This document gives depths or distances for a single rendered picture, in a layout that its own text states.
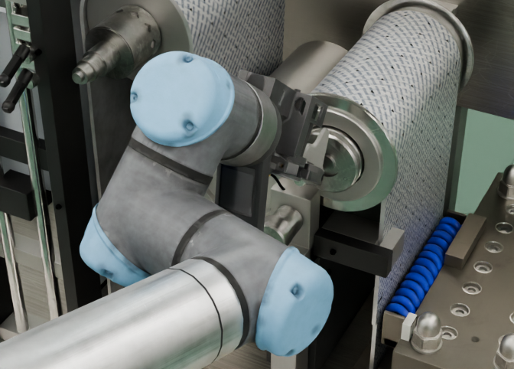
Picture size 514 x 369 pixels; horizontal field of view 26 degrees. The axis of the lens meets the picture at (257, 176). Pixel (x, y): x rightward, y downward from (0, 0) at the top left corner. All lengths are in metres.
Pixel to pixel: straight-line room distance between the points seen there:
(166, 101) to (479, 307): 0.62
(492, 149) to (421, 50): 2.22
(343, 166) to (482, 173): 2.23
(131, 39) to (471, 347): 0.52
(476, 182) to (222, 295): 2.61
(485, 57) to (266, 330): 0.75
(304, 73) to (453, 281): 0.31
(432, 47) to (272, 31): 0.22
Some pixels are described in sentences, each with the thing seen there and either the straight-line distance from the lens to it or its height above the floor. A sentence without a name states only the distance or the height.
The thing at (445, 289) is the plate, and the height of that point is 1.03.
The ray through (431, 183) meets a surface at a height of 1.12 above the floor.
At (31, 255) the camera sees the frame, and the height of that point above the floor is 1.06.
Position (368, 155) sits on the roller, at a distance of 1.19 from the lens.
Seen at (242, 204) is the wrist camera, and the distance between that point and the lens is 1.05.
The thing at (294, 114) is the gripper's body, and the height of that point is 1.37.
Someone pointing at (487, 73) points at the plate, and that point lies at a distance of 1.49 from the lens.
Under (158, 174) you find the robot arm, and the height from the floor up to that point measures 1.42.
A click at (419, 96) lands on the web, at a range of 1.27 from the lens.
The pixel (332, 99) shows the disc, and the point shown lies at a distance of 1.18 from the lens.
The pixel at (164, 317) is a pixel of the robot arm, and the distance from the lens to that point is 0.75.
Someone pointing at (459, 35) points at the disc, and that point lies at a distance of 1.38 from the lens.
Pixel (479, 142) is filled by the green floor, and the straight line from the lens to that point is 3.54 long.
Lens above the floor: 1.93
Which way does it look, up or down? 36 degrees down
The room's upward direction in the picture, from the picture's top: straight up
